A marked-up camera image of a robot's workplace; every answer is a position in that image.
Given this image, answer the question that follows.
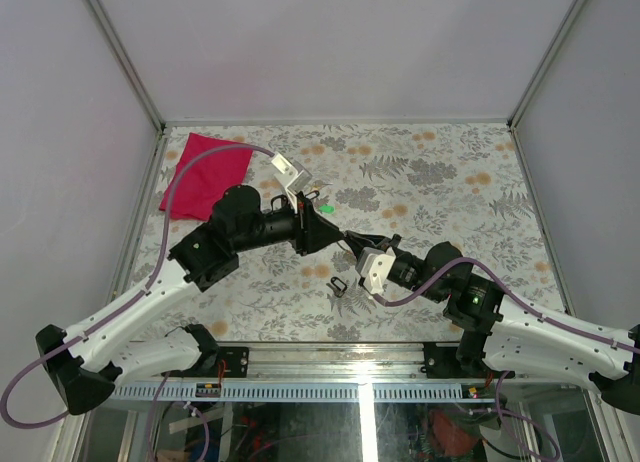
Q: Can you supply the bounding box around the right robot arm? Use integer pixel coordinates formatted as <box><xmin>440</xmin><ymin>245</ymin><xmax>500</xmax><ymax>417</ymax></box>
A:
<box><xmin>344</xmin><ymin>231</ymin><xmax>639</xmax><ymax>414</ymax></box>

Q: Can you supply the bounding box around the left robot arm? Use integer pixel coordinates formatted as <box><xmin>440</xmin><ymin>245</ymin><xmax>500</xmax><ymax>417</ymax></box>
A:
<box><xmin>36</xmin><ymin>185</ymin><xmax>344</xmax><ymax>415</ymax></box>

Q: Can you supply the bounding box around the magenta cloth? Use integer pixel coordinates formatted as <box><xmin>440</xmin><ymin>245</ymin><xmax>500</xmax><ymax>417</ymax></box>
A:
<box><xmin>159</xmin><ymin>133</ymin><xmax>253</xmax><ymax>221</ymax></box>

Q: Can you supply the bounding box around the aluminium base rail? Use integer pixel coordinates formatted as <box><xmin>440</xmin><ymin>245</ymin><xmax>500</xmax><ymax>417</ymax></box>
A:
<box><xmin>111</xmin><ymin>343</ymin><xmax>493</xmax><ymax>403</ymax></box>

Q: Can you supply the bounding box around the black key tag white label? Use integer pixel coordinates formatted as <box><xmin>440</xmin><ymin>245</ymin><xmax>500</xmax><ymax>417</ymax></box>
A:
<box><xmin>328</xmin><ymin>276</ymin><xmax>348</xmax><ymax>293</ymax></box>

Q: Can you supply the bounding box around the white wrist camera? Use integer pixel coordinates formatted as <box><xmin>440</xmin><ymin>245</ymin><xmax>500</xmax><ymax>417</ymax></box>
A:
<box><xmin>270</xmin><ymin>153</ymin><xmax>312</xmax><ymax>211</ymax></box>
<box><xmin>355</xmin><ymin>247</ymin><xmax>396</xmax><ymax>295</ymax></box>

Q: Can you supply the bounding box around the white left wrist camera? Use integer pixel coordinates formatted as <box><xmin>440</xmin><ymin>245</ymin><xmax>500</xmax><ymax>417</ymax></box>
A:
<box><xmin>270</xmin><ymin>153</ymin><xmax>312</xmax><ymax>211</ymax></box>

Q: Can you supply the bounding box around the large silver keyring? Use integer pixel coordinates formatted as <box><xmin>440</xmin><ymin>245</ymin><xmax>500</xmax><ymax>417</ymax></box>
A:
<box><xmin>336</xmin><ymin>241</ymin><xmax>356</xmax><ymax>257</ymax></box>

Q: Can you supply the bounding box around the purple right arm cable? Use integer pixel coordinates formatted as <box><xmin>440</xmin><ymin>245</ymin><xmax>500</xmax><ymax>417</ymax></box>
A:
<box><xmin>369</xmin><ymin>259</ymin><xmax>640</xmax><ymax>356</ymax></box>

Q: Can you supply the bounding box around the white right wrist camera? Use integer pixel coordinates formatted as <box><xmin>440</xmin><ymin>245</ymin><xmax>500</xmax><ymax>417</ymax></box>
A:
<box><xmin>355</xmin><ymin>247</ymin><xmax>396</xmax><ymax>295</ymax></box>

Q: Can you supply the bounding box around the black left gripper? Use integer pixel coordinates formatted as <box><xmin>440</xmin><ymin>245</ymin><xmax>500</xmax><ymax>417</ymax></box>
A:
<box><xmin>235</xmin><ymin>192</ymin><xmax>346</xmax><ymax>257</ymax></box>

